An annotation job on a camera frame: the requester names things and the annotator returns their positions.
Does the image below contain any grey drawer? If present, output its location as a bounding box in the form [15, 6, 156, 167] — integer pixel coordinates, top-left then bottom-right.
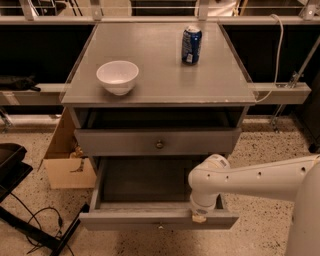
[74, 128, 241, 156]
[80, 156, 239, 230]

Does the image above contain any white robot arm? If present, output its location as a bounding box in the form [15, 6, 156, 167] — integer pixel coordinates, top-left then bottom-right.
[188, 154, 320, 256]

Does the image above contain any grey top drawer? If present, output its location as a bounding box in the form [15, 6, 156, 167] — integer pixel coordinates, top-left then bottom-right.
[74, 128, 241, 156]

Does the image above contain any grey drawer cabinet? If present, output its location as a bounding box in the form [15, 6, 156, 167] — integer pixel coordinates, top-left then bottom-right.
[59, 21, 257, 168]

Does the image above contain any brown cardboard box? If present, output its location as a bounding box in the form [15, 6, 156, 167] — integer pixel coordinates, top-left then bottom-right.
[43, 108, 96, 189]

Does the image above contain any white bowl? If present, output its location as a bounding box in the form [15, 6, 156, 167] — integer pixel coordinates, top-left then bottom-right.
[96, 60, 139, 96]

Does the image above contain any blue soda can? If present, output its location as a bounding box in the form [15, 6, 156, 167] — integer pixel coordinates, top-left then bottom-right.
[181, 25, 202, 65]

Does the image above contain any black stand with base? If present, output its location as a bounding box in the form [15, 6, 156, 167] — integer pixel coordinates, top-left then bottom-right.
[0, 143, 89, 256]

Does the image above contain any grey metal rail frame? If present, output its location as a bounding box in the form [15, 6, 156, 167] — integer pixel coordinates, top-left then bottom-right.
[0, 0, 320, 133]

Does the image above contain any black floor cable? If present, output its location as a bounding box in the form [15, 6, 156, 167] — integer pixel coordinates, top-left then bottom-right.
[9, 192, 76, 256]

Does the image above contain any white hanging cable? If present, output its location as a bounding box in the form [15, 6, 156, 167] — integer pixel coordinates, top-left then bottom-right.
[254, 13, 285, 104]

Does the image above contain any black object on rail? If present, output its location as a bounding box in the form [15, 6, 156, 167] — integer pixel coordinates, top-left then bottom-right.
[0, 75, 41, 92]

